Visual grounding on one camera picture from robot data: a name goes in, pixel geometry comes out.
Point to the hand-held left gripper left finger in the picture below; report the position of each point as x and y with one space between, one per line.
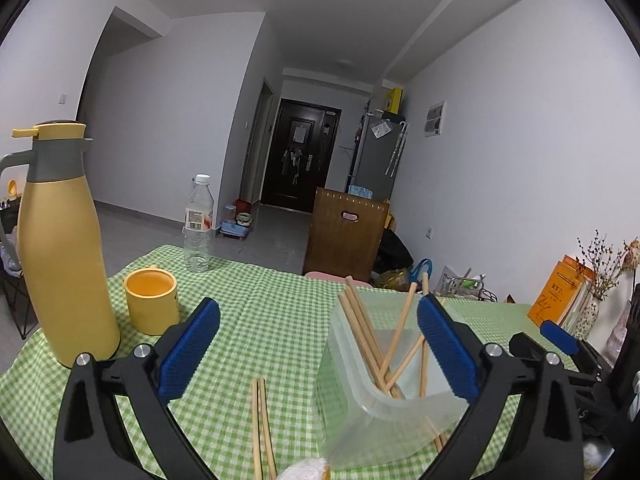
190 345

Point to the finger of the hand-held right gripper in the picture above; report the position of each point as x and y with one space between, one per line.
525 345
557 332

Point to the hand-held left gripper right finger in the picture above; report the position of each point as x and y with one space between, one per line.
445 350

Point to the bunch of wooden chopsticks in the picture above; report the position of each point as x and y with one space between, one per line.
365 340

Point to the light wooden chopstick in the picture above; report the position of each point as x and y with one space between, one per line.
267 430
256 430

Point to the clear plastic container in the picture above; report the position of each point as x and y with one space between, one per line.
350 410

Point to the person's right hand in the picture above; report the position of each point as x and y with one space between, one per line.
595 455

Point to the spotted flower vase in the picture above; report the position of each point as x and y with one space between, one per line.
587 315

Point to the yellow cup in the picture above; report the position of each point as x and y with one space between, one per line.
150 305

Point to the pink flower vase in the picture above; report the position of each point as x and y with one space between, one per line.
617 332

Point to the dried twig flowers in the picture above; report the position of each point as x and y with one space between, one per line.
600 260

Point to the green checked tablecloth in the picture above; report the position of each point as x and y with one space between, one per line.
275 320

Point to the yellow snack packet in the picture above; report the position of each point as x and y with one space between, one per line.
390 277

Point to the clear plastic water bottle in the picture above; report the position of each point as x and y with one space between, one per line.
197 240

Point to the black bag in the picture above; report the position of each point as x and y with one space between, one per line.
395 255

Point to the pet feeder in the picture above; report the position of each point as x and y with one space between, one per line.
235 227

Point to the pink seat cushion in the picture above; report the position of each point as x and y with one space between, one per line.
330 277

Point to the brown wooden chair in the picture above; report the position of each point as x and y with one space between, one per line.
345 240

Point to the yellow thermos jug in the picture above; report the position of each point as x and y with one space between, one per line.
65 260

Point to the blue face masks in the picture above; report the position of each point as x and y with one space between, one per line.
361 191

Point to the grey refrigerator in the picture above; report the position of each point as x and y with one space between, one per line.
375 160

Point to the folded umbrella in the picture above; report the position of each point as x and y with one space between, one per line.
397 150

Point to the dark entrance door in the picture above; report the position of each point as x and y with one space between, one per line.
300 160

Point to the small yellow object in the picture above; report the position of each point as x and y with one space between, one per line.
11 187

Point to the yellow box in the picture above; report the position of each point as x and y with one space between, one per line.
395 100

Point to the white wall panel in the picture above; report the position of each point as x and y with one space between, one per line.
435 120

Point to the wall light switch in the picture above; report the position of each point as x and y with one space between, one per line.
62 98

